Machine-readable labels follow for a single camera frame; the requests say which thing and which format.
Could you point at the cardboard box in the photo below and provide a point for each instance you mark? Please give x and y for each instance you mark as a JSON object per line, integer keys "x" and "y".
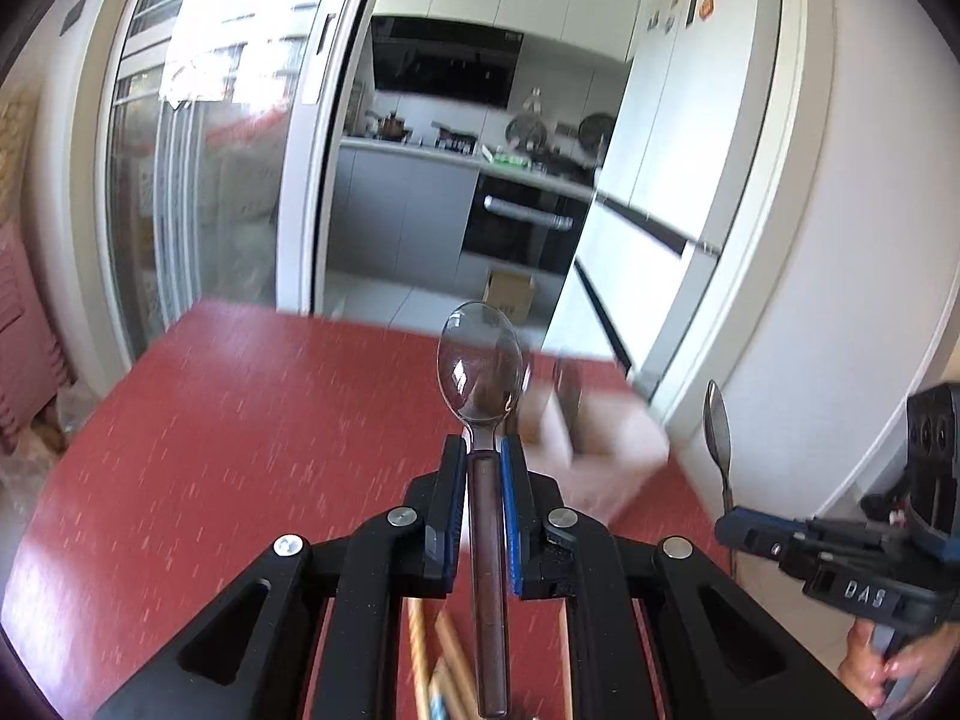
{"x": 508, "y": 298}

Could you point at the person's right hand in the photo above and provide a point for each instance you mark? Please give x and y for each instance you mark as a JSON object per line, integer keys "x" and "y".
{"x": 862, "y": 671}

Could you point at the black range hood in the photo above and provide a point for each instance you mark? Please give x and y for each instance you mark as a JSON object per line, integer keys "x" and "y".
{"x": 442, "y": 60}

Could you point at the stack of pink stools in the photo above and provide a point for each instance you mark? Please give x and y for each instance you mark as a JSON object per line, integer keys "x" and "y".
{"x": 30, "y": 345}

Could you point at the glass sliding door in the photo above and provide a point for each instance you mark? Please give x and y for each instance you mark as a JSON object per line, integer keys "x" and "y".
{"x": 217, "y": 165}

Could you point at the white refrigerator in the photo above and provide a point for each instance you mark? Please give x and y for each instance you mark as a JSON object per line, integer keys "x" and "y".
{"x": 675, "y": 127}

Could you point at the grey lower kitchen cabinets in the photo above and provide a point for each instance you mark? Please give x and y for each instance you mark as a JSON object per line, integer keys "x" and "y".
{"x": 405, "y": 210}

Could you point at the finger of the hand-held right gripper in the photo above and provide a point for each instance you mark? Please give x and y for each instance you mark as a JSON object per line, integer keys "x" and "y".
{"x": 757, "y": 529}

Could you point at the green box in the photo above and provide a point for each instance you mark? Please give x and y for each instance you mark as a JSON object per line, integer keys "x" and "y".
{"x": 508, "y": 157}

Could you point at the brown cooking pot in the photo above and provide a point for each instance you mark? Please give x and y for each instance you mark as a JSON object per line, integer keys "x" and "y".
{"x": 392, "y": 126}

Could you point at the clear plastic bag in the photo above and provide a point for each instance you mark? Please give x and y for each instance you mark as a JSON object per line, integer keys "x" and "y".
{"x": 75, "y": 412}

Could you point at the pink plastic utensil holder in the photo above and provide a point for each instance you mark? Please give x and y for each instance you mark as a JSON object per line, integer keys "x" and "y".
{"x": 600, "y": 435}

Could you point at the blue patterned wooden chopstick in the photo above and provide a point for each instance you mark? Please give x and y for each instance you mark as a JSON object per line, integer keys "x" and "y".
{"x": 439, "y": 697}

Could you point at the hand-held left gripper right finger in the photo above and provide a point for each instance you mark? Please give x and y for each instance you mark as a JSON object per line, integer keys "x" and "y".
{"x": 511, "y": 495}

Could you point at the plain wooden chopstick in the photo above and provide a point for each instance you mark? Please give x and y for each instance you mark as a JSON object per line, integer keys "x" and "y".
{"x": 456, "y": 652}
{"x": 566, "y": 660}

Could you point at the round metal rack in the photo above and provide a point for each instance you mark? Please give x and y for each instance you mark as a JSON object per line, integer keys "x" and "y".
{"x": 525, "y": 131}
{"x": 596, "y": 131}

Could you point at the black built-in oven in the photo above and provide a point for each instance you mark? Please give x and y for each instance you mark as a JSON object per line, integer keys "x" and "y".
{"x": 517, "y": 240}

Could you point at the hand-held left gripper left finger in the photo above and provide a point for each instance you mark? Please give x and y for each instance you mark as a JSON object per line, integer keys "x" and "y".
{"x": 455, "y": 495}

